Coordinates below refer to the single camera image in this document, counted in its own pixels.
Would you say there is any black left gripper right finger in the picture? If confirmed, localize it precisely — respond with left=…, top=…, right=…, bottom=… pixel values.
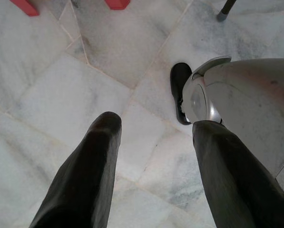
left=192, top=120, right=284, bottom=228

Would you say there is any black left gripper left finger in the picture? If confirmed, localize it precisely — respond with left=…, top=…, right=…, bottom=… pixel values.
left=29, top=111, right=122, bottom=228

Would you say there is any silver robot leg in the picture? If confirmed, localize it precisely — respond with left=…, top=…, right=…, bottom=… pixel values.
left=181, top=56, right=284, bottom=199

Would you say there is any grey metal chair leg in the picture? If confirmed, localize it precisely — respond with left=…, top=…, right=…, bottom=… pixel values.
left=216, top=0, right=235, bottom=22

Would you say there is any red plastic stool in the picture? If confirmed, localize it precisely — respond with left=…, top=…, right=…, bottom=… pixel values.
left=10, top=0, right=130, bottom=17

